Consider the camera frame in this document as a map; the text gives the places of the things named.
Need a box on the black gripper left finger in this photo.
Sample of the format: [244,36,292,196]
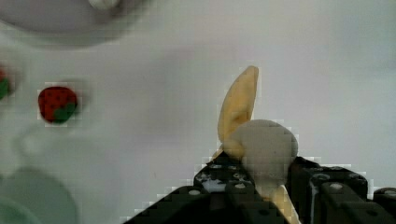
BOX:
[122,154,288,224]

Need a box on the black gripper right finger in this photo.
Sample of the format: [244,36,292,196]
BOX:
[286,157,395,224]

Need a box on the yellow plush peeled banana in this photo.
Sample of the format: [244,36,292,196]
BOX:
[213,65,302,224]

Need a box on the green mug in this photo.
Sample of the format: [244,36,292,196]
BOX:
[0,127,80,224]

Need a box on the red strawberry toy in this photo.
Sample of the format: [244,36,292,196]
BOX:
[37,86,78,124]

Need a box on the red plush ketchup bottle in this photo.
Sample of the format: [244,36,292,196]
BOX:
[88,0,120,10]

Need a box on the grey round plate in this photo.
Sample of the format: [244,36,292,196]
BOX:
[0,0,154,48]

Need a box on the pink strawberry toy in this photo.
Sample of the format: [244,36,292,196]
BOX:
[0,70,10,99]

